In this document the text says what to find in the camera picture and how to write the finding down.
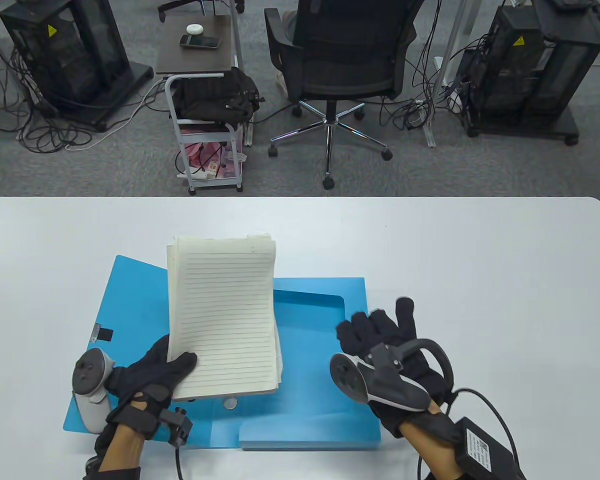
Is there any person's right hand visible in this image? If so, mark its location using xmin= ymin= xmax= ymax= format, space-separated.
xmin=336 ymin=297 xmax=452 ymax=439

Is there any person's left hand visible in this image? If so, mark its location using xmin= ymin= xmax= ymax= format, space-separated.
xmin=104 ymin=334 xmax=199 ymax=417

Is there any blue file box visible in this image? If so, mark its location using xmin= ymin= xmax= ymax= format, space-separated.
xmin=62 ymin=255 xmax=382 ymax=452

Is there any stack of lined papers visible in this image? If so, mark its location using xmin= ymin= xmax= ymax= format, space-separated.
xmin=166 ymin=233 xmax=285 ymax=402

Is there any person's right forearm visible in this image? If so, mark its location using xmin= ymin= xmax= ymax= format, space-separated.
xmin=399 ymin=407 xmax=528 ymax=480

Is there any person's left forearm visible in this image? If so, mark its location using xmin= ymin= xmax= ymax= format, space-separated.
xmin=82 ymin=407 xmax=172 ymax=480

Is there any black adapter box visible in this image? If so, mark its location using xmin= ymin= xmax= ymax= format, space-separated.
xmin=454 ymin=416 xmax=522 ymax=477

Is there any pink plastic bag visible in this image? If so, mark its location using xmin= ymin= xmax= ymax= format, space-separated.
xmin=180 ymin=141 xmax=244 ymax=180

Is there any white rolling cart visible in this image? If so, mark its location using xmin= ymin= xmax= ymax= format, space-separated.
xmin=165 ymin=75 xmax=246 ymax=196

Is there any black mesh office chair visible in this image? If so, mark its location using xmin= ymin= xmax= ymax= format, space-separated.
xmin=263 ymin=0 xmax=426 ymax=191

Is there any black bag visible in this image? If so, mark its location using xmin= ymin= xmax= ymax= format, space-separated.
xmin=172 ymin=66 xmax=262 ymax=125

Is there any black equipment cabinet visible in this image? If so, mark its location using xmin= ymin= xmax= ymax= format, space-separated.
xmin=459 ymin=0 xmax=600 ymax=147
xmin=0 ymin=0 xmax=155 ymax=133

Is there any brown side table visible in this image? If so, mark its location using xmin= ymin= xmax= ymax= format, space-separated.
xmin=156 ymin=0 xmax=254 ymax=148

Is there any black smartphone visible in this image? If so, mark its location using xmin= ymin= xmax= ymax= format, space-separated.
xmin=179 ymin=34 xmax=221 ymax=50

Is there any black chair base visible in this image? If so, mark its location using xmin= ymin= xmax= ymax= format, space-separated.
xmin=158 ymin=0 xmax=246 ymax=22

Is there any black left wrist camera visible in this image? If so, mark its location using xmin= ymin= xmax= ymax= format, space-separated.
xmin=157 ymin=406 xmax=194 ymax=449

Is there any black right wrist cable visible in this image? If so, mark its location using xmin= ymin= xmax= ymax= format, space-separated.
xmin=417 ymin=387 xmax=522 ymax=480

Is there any aluminium frame post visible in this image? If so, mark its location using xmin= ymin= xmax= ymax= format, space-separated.
xmin=422 ymin=0 xmax=470 ymax=149

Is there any tangle of floor cables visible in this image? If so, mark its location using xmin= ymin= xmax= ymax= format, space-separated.
xmin=380 ymin=0 xmax=473 ymax=132
xmin=0 ymin=30 xmax=167 ymax=154

